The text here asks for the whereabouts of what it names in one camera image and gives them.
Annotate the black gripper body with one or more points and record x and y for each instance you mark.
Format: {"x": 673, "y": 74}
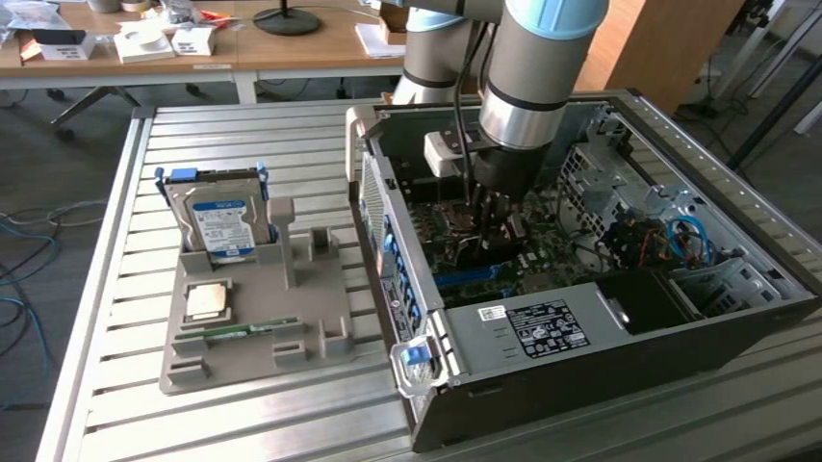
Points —
{"x": 511, "y": 171}

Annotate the green graphics card with fan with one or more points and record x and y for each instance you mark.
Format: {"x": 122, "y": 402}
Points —
{"x": 489, "y": 255}

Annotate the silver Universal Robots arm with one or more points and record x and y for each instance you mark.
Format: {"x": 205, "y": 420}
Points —
{"x": 527, "y": 72}

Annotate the CPU socket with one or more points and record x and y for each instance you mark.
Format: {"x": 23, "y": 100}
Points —
{"x": 456, "y": 219}

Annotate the green motherboard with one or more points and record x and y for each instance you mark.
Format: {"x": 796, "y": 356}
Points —
{"x": 547, "y": 250}

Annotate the blue expansion slot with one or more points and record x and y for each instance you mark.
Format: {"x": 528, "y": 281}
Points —
{"x": 468, "y": 276}

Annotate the metal disk bay cage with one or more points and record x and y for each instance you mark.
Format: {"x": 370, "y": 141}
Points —
{"x": 595, "y": 187}

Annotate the grey power supply unit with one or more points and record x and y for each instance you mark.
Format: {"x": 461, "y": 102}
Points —
{"x": 489, "y": 337}

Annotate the blue case latch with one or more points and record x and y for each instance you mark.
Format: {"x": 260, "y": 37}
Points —
{"x": 413, "y": 357}

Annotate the white paper stack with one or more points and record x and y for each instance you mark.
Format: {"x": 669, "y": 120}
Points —
{"x": 380, "y": 45}

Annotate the wooden cabinet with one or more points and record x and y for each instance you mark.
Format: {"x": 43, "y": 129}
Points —
{"x": 668, "y": 53}

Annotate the open cardboard box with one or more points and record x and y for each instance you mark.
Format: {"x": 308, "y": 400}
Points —
{"x": 392, "y": 21}

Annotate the open black PC case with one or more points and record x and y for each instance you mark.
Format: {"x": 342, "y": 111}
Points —
{"x": 579, "y": 385}

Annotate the grey plastic parts rack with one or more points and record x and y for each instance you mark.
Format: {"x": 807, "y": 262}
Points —
{"x": 270, "y": 308}

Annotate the hard disk in blue caddy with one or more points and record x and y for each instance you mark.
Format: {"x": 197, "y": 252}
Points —
{"x": 222, "y": 226}

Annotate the green RAM stick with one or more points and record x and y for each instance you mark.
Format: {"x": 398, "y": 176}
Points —
{"x": 250, "y": 329}

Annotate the silver CPU chip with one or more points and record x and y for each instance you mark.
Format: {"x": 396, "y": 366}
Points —
{"x": 208, "y": 300}

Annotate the black round lamp base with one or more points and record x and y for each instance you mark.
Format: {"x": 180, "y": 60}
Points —
{"x": 286, "y": 23}

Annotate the small white labelled box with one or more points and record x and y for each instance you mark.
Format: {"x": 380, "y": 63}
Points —
{"x": 193, "y": 42}

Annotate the white box with tape roll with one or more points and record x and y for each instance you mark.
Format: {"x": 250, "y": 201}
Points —
{"x": 145, "y": 43}

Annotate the long wooden desk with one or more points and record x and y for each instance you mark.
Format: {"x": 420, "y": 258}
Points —
{"x": 97, "y": 67}

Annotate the beige tape roll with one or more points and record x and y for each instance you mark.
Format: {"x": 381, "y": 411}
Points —
{"x": 136, "y": 5}

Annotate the grey cup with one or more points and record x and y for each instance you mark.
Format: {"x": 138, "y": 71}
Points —
{"x": 105, "y": 5}

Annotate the white box with black lid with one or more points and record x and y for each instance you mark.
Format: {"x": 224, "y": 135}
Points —
{"x": 65, "y": 45}

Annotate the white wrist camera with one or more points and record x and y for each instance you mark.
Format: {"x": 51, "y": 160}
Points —
{"x": 444, "y": 154}

